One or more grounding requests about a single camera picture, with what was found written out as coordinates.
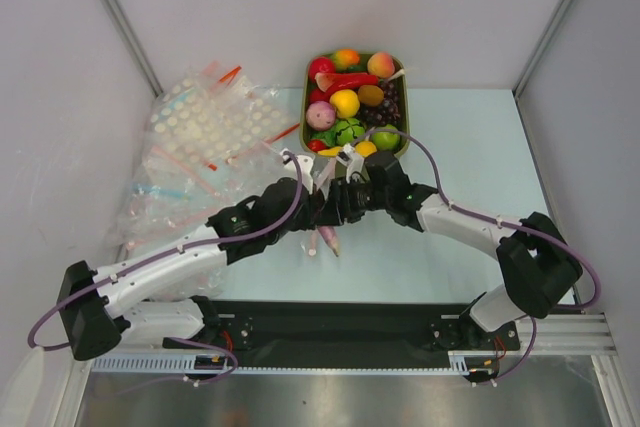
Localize yellow toy apple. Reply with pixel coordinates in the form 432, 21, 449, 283
329, 89, 360, 119

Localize toy watermelon slice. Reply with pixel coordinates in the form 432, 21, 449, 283
314, 72, 339, 92

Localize left aluminium corner post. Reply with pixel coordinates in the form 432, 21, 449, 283
99, 0, 163, 97

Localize dark purple toy grapes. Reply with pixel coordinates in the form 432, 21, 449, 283
357, 81, 402, 127

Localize yellow toy lemon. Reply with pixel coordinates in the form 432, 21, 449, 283
354, 140, 378, 158

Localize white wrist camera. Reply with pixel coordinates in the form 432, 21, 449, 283
336, 143, 365, 183
280, 149, 314, 194

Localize green toy watermelon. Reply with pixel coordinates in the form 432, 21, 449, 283
334, 118, 366, 146

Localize clear zip top bag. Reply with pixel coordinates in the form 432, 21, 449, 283
224, 141, 341, 258

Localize pile of clear zip bags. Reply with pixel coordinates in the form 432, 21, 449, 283
102, 141, 226, 298

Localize yellow toy banana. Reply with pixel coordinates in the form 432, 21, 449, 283
317, 146, 342, 157

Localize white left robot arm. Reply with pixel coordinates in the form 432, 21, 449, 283
58, 178, 326, 361

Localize red toy apple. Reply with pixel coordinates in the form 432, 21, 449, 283
307, 56, 336, 82

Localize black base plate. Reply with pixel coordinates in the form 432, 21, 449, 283
191, 300, 520, 360

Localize olive green plastic bin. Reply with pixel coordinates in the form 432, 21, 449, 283
300, 52, 409, 157

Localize green toy apple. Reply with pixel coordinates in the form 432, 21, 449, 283
370, 124, 401, 152

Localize right aluminium corner post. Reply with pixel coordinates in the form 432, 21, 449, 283
512, 0, 577, 102

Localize peach toy fruit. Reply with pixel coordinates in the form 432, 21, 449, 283
367, 51, 396, 79

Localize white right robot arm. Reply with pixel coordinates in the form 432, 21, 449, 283
316, 147, 583, 348

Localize aluminium frame rail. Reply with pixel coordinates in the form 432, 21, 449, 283
508, 314, 617, 357

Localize aluminium corner post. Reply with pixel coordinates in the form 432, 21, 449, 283
99, 0, 163, 97
512, 0, 577, 102

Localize white slotted cable duct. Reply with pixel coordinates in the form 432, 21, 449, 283
91, 351, 496, 376

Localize red toy tomato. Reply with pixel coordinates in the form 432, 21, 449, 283
307, 139, 327, 153

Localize orange green toy mango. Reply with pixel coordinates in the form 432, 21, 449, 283
330, 49, 360, 72

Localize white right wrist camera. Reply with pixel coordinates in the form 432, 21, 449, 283
336, 143, 365, 183

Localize pink toy onion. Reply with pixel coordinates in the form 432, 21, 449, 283
305, 101, 336, 131

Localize dotted clear zip bag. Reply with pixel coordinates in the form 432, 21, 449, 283
146, 62, 299, 170

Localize purple toy eggplant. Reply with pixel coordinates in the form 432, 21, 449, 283
317, 226, 341, 257

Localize red toy chili pepper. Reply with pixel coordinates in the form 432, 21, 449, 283
322, 72, 379, 97

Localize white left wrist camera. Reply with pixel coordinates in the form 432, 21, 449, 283
280, 149, 314, 194

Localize brown toy kiwi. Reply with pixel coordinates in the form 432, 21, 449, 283
357, 85, 385, 107

